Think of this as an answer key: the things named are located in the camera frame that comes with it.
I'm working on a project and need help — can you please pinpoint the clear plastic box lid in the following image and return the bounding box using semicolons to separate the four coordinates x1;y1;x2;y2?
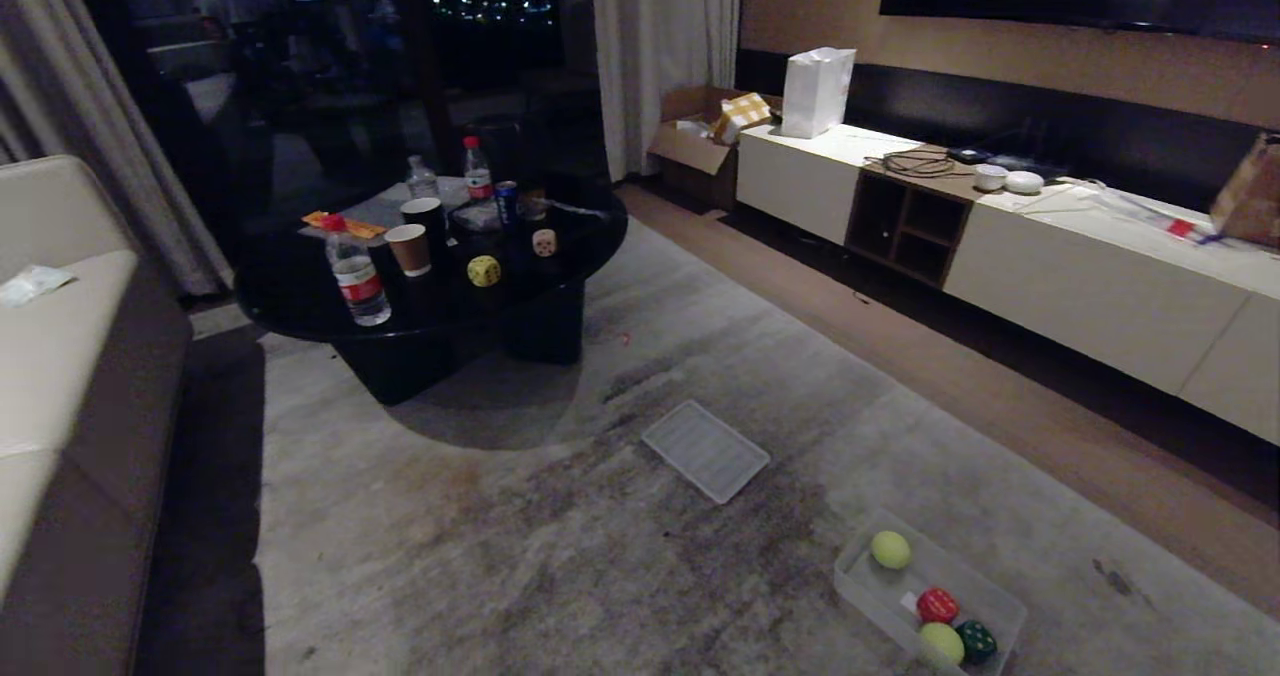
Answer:
641;400;771;505

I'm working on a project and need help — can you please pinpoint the open cardboard box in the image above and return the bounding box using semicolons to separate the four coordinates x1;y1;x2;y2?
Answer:
647;85;783;211

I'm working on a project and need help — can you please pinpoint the yellow-green tennis ball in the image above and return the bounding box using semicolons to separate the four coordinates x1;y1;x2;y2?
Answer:
870;530;913;571
919;622;966;668

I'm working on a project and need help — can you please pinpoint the clear plastic storage box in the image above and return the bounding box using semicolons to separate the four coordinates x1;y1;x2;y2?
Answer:
833;511;1028;675

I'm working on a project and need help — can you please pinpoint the red-capped drink bottle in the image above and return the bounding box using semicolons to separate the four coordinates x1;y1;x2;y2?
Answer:
462;136;494;204

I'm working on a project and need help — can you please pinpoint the yellow checkered cloth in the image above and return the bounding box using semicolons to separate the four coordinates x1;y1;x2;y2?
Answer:
714;92;775;146

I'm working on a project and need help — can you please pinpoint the black paper cup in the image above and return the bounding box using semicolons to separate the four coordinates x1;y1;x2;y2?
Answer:
401;197;447;247

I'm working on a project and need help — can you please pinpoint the brown paper cup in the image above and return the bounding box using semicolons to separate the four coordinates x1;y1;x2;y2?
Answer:
385;224;433;278

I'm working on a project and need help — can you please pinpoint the grey patterned rug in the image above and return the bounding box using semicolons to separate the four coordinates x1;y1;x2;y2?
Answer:
253;218;1280;676

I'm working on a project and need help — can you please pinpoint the white curtain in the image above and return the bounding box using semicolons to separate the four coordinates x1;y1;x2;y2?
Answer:
589;0;744;183

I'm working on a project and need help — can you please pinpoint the large water bottle red label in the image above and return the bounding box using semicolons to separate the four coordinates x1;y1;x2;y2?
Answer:
322;214;392;327

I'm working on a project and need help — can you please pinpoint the white paper bag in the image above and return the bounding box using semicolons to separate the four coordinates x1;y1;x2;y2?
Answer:
780;47;857;140

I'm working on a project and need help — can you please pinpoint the orange snack packet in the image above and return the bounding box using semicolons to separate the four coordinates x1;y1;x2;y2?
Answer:
302;211;387;240

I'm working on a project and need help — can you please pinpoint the black round coffee table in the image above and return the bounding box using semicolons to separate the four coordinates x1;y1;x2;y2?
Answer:
234;176;630;407

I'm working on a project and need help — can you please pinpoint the long white media cabinet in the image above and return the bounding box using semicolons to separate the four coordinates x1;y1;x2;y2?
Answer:
736;122;1280;447

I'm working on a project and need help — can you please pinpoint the dark green die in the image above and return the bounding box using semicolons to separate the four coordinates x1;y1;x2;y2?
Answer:
956;620;998;666

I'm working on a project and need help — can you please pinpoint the grey curtain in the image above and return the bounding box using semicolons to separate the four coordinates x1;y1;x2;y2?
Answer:
0;0;234;298

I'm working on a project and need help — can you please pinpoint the beige sofa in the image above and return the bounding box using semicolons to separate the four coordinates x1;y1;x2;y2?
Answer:
0;155;194;676

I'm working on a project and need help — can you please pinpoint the crumpled white plastic wrapper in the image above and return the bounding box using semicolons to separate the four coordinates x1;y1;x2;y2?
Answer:
0;264;77;308

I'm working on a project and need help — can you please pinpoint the brown paper bag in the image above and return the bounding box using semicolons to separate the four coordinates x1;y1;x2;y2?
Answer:
1209;133;1280;250

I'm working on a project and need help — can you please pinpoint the black cable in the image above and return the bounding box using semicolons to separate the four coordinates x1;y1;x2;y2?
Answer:
864;150;963;178

